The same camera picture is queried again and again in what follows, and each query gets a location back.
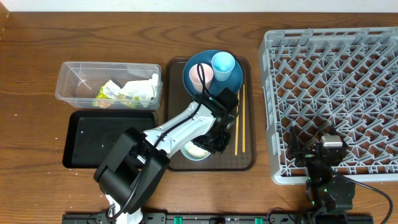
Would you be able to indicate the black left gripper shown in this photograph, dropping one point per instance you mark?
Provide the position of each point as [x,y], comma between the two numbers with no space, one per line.
[212,142]

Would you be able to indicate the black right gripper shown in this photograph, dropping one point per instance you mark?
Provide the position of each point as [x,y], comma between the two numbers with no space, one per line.
[308,155]

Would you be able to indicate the white cooked rice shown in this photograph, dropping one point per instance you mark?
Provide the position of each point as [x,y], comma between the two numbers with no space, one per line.
[195,151]

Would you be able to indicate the light blue bowl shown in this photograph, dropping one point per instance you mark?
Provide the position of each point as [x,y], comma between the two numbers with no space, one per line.
[190,157]

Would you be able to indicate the white tissue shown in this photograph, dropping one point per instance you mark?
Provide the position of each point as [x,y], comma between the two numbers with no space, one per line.
[141,89]

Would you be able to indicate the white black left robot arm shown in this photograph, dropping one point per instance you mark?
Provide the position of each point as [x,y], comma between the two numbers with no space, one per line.
[134,167]

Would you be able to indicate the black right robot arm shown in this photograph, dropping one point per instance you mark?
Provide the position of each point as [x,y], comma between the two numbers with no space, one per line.
[330,195]

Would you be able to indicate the grey dishwasher rack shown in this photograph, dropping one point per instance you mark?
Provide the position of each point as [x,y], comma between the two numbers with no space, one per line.
[317,79]

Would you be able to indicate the black waste tray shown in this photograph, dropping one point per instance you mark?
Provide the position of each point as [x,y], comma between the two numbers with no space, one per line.
[92,134]

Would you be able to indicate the brown plastic serving tray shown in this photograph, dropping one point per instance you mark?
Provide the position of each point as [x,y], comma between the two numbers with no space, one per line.
[177,99]

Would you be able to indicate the right wooden chopstick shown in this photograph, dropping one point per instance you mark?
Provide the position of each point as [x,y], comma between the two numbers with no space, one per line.
[244,121]

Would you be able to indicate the wooden chopstick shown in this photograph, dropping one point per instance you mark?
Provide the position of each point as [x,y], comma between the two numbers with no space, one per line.
[244,121]
[237,127]

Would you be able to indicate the left wooden chopstick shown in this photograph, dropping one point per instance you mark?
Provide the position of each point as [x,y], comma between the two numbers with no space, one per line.
[237,127]

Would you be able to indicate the dark blue plate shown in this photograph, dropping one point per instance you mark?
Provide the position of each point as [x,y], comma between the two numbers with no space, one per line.
[234,82]

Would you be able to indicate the pink cup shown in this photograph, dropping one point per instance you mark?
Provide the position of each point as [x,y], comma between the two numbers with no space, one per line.
[196,73]

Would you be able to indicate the light blue cup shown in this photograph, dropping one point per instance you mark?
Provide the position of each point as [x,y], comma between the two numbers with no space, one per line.
[222,64]

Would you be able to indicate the green yellow snack wrapper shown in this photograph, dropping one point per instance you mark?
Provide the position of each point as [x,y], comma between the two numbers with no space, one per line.
[110,93]

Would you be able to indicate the clear plastic bin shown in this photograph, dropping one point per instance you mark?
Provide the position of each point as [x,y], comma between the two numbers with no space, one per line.
[80,82]

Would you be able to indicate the black mounting rail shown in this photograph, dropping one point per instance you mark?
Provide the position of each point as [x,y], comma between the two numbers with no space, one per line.
[163,218]

